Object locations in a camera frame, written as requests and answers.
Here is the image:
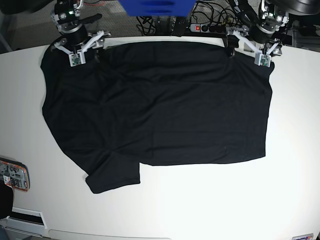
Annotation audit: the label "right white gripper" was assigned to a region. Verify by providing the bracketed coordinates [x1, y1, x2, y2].
[51, 23, 111, 67]

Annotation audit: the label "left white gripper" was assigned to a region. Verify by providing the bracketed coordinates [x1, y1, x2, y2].
[225, 23, 283, 67]

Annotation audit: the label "black T-shirt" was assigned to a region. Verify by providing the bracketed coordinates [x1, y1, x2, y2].
[40, 41, 275, 194]

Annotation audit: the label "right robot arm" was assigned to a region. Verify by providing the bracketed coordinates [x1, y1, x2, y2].
[51, 0, 111, 67]

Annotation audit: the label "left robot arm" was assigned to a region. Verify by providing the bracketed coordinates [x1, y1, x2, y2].
[225, 0, 320, 67]

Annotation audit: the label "white power strip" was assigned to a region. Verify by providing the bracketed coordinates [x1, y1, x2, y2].
[189, 23, 226, 34]

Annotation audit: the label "black remote control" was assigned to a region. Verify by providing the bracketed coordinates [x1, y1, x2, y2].
[171, 16, 189, 37]

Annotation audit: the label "blue plastic box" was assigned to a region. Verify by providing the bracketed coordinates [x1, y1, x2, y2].
[118, 0, 196, 17]

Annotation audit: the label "orange clear screw box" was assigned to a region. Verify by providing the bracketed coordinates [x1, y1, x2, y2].
[0, 157, 30, 192]

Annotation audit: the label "black chair edge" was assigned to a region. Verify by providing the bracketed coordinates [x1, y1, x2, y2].
[0, 181, 14, 219]

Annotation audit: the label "white flat tray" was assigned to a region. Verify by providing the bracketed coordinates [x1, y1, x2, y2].
[5, 207, 47, 238]

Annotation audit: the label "small printed card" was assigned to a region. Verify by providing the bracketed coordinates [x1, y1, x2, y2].
[292, 233, 314, 240]

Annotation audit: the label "tangled black cables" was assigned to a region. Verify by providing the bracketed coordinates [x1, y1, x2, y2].
[135, 15, 161, 36]

